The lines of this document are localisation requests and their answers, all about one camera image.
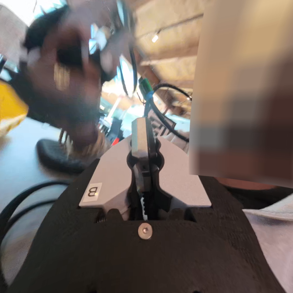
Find black cable bundle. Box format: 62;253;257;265
0;180;72;249

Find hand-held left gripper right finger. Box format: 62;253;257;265
157;137;212;221

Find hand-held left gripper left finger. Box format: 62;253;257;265
78;136;133;221

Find gold bracelets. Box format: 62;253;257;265
58;129;111;157

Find black wrist rest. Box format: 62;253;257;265
37;138;92;174

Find person's right hand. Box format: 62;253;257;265
23;23;108;151

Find yellow plastic bin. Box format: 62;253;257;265
0;78;29;137

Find black braided hdmi cable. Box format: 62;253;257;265
119;0;193;143

